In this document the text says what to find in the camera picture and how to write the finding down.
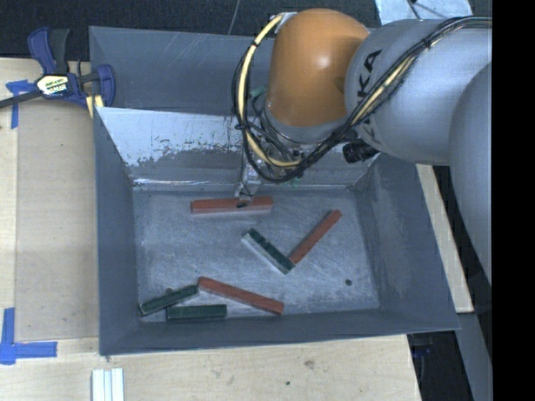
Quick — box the red-brown block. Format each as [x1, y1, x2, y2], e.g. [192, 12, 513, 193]
[196, 276, 286, 317]
[190, 195, 275, 216]
[287, 209, 344, 266]

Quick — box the black cylinder on white bracket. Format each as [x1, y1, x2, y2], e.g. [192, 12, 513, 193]
[334, 139, 380, 164]

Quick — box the pale wood flat board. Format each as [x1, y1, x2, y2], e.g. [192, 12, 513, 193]
[13, 99, 102, 343]

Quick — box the dark green flat block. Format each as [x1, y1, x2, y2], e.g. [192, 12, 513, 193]
[166, 303, 229, 322]
[240, 227, 297, 276]
[138, 283, 201, 318]

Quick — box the grey metal bin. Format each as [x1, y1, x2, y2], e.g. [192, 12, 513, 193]
[87, 25, 461, 357]

